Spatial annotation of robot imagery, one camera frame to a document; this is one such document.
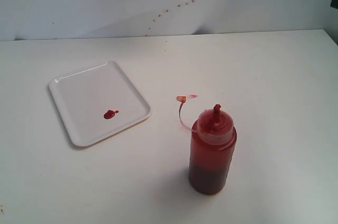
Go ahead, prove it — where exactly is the white rectangular plastic tray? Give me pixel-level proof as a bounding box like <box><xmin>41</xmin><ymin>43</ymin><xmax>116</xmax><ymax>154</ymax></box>
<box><xmin>49</xmin><ymin>61</ymin><xmax>152</xmax><ymax>147</ymax></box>

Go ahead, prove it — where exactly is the red sauce blob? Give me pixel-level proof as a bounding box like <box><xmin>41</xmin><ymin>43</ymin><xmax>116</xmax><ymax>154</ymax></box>
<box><xmin>104</xmin><ymin>110</ymin><xmax>119</xmax><ymax>119</ymax></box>

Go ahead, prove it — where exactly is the red sauce squeeze bottle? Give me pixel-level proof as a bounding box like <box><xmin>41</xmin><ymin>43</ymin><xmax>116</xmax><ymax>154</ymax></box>
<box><xmin>176</xmin><ymin>95</ymin><xmax>237</xmax><ymax>195</ymax></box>

